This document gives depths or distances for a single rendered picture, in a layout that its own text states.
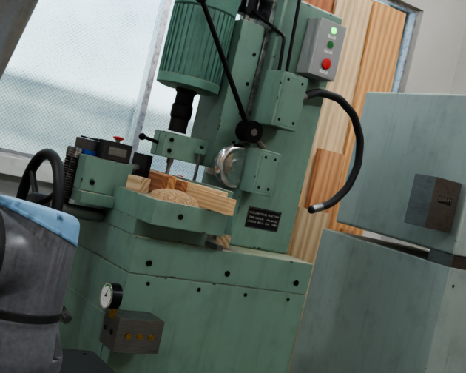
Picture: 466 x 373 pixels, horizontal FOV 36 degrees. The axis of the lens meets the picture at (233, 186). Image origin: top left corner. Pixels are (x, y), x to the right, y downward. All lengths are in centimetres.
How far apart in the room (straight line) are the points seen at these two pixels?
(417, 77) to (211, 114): 242
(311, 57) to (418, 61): 230
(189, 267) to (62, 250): 66
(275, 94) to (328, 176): 174
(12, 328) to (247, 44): 111
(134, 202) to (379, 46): 241
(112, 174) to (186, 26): 44
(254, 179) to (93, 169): 42
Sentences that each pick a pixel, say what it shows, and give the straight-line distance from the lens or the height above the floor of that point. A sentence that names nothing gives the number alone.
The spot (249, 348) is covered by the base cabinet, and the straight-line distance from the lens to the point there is 199.
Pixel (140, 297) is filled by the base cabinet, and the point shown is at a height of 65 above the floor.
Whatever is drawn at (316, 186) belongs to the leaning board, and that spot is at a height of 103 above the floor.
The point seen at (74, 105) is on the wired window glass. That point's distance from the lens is 331.
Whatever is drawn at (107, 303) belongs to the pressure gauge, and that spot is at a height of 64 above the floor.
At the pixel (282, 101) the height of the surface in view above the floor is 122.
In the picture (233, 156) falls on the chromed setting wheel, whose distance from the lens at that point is 192.
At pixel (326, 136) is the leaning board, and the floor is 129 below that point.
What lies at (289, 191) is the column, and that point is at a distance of 208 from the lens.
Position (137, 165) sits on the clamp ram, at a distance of 196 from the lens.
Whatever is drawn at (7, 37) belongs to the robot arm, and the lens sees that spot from 144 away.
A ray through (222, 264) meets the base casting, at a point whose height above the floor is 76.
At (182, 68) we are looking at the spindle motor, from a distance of 191.
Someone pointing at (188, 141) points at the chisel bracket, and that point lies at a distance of 196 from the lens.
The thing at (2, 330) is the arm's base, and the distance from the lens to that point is 121.
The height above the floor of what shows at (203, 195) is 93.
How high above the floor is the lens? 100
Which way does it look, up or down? 1 degrees down
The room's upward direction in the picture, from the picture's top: 13 degrees clockwise
